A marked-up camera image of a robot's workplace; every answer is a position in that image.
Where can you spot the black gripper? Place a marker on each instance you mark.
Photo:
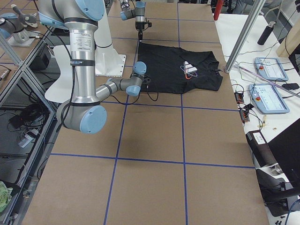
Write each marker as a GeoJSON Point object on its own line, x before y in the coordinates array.
{"type": "Point", "coordinates": [146, 80]}
{"type": "Point", "coordinates": [139, 26]}

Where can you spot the black graphic t-shirt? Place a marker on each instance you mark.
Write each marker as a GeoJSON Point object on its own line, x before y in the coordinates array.
{"type": "Point", "coordinates": [177, 71]}

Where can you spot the grey third robot arm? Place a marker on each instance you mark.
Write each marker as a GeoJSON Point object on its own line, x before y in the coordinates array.
{"type": "Point", "coordinates": [12, 27]}

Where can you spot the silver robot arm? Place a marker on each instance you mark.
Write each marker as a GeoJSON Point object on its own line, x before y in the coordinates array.
{"type": "Point", "coordinates": [138, 12]}
{"type": "Point", "coordinates": [87, 22]}

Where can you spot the red fire extinguisher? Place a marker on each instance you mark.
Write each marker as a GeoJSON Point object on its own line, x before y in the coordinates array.
{"type": "Point", "coordinates": [218, 9]}

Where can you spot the white plastic chair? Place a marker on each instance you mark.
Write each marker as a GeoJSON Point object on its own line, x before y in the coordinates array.
{"type": "Point", "coordinates": [60, 90]}

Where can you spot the near teach pendant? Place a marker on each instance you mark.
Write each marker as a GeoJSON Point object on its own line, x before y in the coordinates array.
{"type": "Point", "coordinates": [267, 99]}

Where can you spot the teach pendant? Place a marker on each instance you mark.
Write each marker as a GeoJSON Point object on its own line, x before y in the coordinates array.
{"type": "Point", "coordinates": [267, 99]}
{"type": "Point", "coordinates": [270, 69]}

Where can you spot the black water bottle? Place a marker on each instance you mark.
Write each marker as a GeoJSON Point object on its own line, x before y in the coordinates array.
{"type": "Point", "coordinates": [266, 33]}

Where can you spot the far teach pendant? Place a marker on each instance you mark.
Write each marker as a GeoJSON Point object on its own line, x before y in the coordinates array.
{"type": "Point", "coordinates": [270, 69]}

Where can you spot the black box device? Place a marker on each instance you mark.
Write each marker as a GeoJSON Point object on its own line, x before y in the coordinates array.
{"type": "Point", "coordinates": [260, 148]}

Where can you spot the black monitor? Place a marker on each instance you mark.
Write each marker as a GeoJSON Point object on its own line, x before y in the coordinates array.
{"type": "Point", "coordinates": [285, 147]}

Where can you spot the green cloth bag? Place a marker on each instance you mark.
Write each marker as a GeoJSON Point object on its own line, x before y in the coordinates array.
{"type": "Point", "coordinates": [5, 196]}

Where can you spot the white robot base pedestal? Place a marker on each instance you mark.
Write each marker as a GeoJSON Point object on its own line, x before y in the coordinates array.
{"type": "Point", "coordinates": [107, 61]}

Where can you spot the aluminium frame post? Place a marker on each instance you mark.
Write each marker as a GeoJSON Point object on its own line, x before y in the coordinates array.
{"type": "Point", "coordinates": [258, 5]}

